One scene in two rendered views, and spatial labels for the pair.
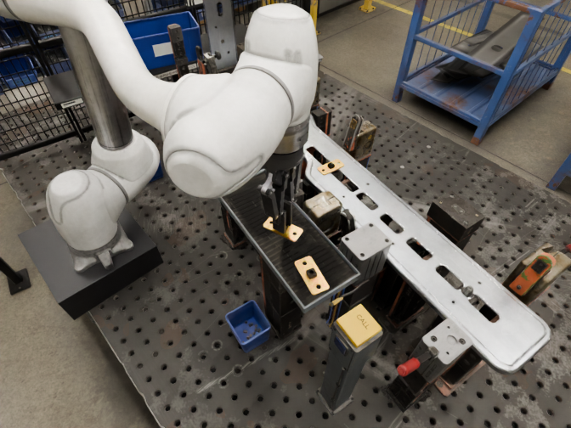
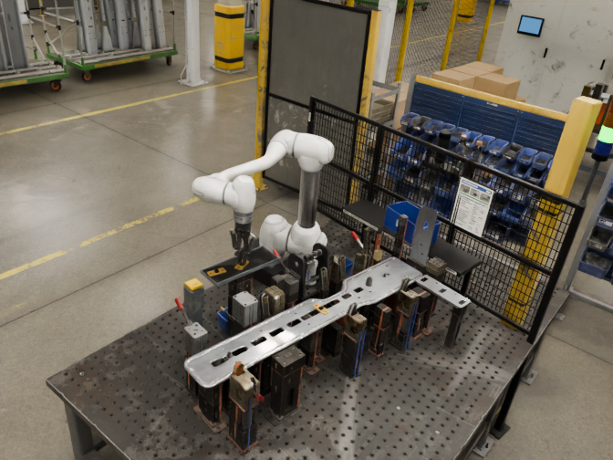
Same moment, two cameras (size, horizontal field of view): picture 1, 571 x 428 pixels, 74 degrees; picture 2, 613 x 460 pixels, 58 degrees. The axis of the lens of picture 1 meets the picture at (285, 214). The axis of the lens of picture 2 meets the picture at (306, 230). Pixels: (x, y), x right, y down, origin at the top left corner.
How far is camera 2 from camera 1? 2.37 m
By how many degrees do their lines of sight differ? 60
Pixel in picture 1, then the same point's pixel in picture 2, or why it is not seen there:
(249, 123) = (204, 184)
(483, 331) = (205, 358)
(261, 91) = (216, 184)
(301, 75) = (231, 193)
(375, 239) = (245, 301)
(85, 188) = (273, 224)
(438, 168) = (406, 435)
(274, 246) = (231, 263)
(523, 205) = not seen: outside the picture
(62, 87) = (358, 205)
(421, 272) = (242, 339)
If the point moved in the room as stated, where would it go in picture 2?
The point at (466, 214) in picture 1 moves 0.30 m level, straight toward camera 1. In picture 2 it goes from (284, 358) to (224, 331)
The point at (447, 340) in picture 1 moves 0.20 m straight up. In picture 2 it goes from (195, 330) to (194, 292)
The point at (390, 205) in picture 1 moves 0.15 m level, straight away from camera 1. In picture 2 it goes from (291, 332) to (324, 339)
